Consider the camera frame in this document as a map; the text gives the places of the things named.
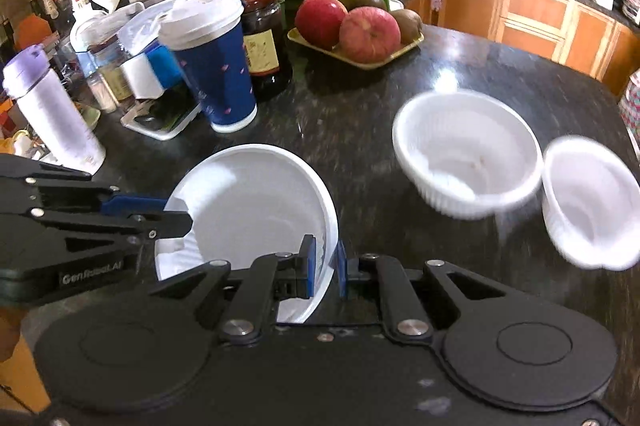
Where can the black food tray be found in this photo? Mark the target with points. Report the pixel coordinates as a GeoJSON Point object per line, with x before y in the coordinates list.
{"type": "Point", "coordinates": [160, 121]}

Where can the white ribbed bowl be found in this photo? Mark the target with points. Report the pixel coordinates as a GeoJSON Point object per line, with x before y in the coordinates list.
{"type": "Point", "coordinates": [250, 196]}
{"type": "Point", "coordinates": [465, 156]}
{"type": "Point", "coordinates": [595, 201]}

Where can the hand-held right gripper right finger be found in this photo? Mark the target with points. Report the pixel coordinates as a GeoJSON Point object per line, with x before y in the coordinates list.
{"type": "Point", "coordinates": [341, 268]}

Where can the wooden lower cabinets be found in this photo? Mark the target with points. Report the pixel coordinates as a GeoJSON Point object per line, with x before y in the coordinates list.
{"type": "Point", "coordinates": [530, 21]}

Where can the beige foam tray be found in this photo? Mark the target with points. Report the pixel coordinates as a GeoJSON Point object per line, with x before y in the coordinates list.
{"type": "Point", "coordinates": [360, 61]}

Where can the white water bottle purple lid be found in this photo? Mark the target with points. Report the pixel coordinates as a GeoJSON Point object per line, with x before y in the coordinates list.
{"type": "Point", "coordinates": [55, 116]}

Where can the clear plastic jar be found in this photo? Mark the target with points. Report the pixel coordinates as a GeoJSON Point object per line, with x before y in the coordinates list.
{"type": "Point", "coordinates": [112, 71]}

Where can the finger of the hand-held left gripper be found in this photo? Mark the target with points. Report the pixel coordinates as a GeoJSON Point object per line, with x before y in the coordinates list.
{"type": "Point", "coordinates": [132, 205]}
{"type": "Point", "coordinates": [165, 223]}

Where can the white and blue tissue pack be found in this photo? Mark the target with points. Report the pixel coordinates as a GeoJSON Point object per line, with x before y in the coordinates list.
{"type": "Point", "coordinates": [145, 71]}

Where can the dark sauce jar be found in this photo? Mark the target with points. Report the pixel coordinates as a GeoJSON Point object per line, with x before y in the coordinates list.
{"type": "Point", "coordinates": [265, 41]}

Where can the brown kiwi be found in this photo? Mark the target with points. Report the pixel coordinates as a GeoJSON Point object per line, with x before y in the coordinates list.
{"type": "Point", "coordinates": [406, 25]}
{"type": "Point", "coordinates": [370, 1]}

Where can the blue paper cup white lid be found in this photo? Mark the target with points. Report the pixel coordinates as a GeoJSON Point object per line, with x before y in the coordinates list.
{"type": "Point", "coordinates": [220, 71]}

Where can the small spice shaker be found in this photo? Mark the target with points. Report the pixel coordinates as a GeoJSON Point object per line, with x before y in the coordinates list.
{"type": "Point", "coordinates": [102, 94]}

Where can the white liquor bottle red cap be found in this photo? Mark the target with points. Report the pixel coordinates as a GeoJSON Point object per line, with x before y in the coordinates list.
{"type": "Point", "coordinates": [85, 19]}

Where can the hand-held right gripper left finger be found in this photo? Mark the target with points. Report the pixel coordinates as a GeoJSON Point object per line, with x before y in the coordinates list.
{"type": "Point", "coordinates": [307, 266]}

